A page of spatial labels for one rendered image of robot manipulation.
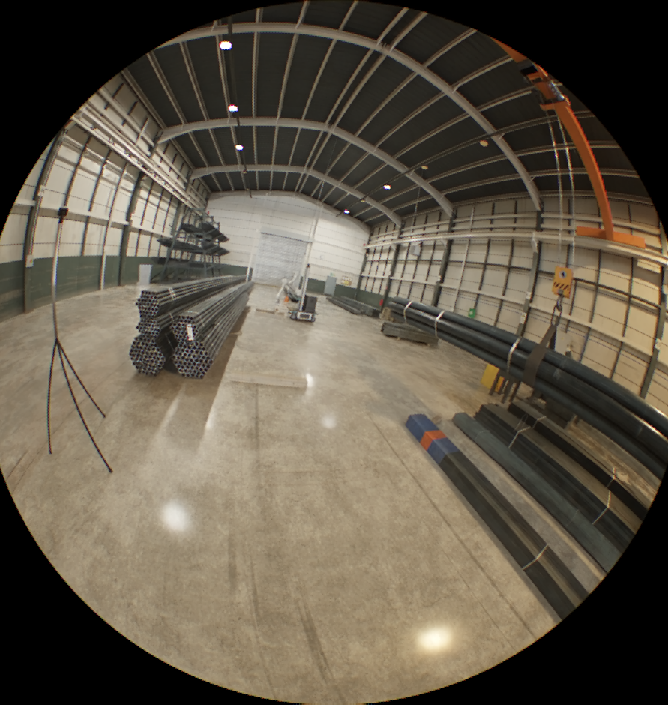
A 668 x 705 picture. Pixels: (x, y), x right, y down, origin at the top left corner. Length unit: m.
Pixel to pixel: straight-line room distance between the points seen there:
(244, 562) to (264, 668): 0.64
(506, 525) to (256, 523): 1.82
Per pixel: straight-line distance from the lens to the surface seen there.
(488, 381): 6.32
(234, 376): 2.86
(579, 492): 3.07
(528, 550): 2.12
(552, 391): 2.44
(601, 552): 3.13
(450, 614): 1.69
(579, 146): 6.61
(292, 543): 1.48
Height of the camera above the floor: 1.37
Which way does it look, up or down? 17 degrees down
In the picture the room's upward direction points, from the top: 14 degrees clockwise
